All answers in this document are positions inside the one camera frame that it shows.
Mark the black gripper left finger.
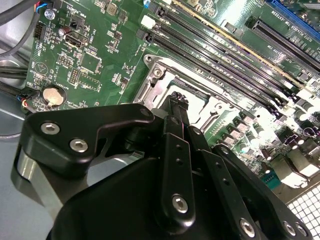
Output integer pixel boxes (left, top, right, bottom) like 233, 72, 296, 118
11, 91, 198, 229

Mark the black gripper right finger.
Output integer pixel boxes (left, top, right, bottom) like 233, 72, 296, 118
178, 93, 315, 240

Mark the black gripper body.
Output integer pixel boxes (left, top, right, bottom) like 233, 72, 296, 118
47, 156, 242, 240

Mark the metal wire locking lever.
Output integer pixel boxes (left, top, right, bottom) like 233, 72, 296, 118
199, 109, 221, 132
154, 61, 251, 113

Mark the silver CPU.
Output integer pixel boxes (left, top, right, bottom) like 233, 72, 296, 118
166, 78, 213, 118

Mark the metal socket cover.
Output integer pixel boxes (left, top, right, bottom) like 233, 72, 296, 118
139, 62, 248, 133

